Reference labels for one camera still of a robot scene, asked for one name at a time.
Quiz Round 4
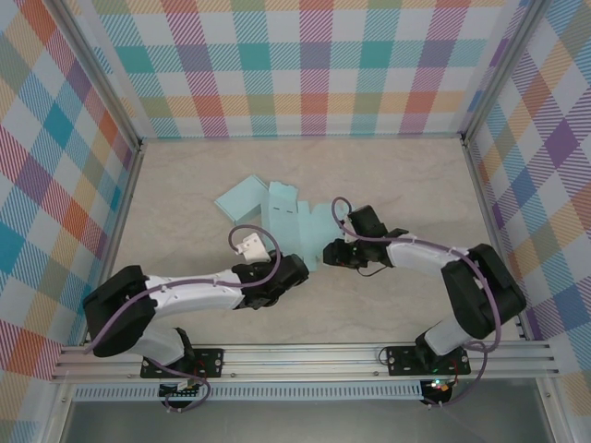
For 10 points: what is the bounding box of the light blue paper box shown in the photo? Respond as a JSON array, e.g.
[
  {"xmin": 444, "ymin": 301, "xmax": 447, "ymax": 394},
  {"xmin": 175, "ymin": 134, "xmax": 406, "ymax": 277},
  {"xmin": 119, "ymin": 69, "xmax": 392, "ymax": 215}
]
[
  {"xmin": 257, "ymin": 181, "xmax": 356, "ymax": 274},
  {"xmin": 214, "ymin": 174, "xmax": 270, "ymax": 222}
]

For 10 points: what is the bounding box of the grey metal panel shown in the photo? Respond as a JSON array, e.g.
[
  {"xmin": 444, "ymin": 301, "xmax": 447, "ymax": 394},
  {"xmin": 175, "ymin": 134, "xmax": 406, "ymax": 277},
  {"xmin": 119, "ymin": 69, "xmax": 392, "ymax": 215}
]
[{"xmin": 59, "ymin": 399, "xmax": 555, "ymax": 443}]

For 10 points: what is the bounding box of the small black controller board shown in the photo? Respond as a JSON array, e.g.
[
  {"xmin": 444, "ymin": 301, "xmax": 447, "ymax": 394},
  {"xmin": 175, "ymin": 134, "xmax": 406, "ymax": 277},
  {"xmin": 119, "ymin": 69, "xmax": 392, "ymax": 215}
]
[{"xmin": 159, "ymin": 381, "xmax": 205, "ymax": 399}]

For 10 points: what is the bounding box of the long aluminium base rail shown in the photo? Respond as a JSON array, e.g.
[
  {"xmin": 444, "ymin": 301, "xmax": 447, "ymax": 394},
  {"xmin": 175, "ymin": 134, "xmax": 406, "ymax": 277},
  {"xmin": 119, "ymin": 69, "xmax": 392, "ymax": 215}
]
[{"xmin": 50, "ymin": 341, "xmax": 560, "ymax": 382}]

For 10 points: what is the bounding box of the thin aluminium wall floor rail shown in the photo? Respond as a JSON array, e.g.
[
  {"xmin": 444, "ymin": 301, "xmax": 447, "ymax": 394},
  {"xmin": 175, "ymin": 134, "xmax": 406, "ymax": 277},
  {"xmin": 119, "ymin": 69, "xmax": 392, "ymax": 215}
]
[{"xmin": 139, "ymin": 132, "xmax": 465, "ymax": 141}]

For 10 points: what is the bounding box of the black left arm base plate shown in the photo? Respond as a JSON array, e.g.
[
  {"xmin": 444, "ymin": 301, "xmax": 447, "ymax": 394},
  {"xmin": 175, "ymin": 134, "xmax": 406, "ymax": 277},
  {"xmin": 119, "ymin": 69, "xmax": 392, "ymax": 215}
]
[{"xmin": 140, "ymin": 348, "xmax": 226, "ymax": 379}]

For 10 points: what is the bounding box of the white slotted cable duct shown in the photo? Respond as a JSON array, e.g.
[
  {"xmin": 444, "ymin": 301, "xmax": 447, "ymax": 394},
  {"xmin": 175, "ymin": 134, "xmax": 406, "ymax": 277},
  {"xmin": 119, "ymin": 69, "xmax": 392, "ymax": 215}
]
[{"xmin": 73, "ymin": 380, "xmax": 424, "ymax": 401}]

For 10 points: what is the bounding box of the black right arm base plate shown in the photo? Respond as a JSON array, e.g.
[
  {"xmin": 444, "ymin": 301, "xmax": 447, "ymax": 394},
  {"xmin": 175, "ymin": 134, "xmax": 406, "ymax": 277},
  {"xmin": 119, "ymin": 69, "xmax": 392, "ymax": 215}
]
[{"xmin": 385, "ymin": 344, "xmax": 472, "ymax": 376}]

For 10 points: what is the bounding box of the aluminium side floor rail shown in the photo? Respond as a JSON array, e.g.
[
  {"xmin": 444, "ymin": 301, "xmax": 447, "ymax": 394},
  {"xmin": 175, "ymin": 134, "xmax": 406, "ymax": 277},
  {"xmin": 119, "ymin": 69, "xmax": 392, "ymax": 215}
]
[{"xmin": 81, "ymin": 139, "xmax": 148, "ymax": 346}]

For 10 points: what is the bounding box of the aluminium frame post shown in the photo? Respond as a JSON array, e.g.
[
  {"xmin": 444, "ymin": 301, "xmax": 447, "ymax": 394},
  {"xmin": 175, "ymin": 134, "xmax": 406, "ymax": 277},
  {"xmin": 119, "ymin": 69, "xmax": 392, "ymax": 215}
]
[
  {"xmin": 460, "ymin": 0, "xmax": 546, "ymax": 139},
  {"xmin": 51, "ymin": 0, "xmax": 143, "ymax": 150}
]

